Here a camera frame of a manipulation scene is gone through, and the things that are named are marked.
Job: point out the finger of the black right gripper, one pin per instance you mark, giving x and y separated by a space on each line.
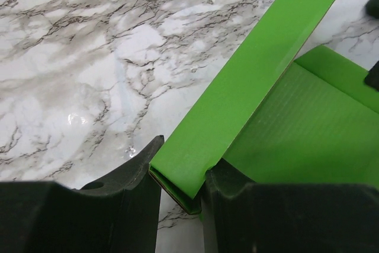
372 77
372 8

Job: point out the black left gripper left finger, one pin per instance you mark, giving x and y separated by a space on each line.
118 212

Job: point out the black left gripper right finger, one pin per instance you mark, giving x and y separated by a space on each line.
240 215

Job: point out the green paper box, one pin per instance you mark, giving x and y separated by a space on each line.
275 115

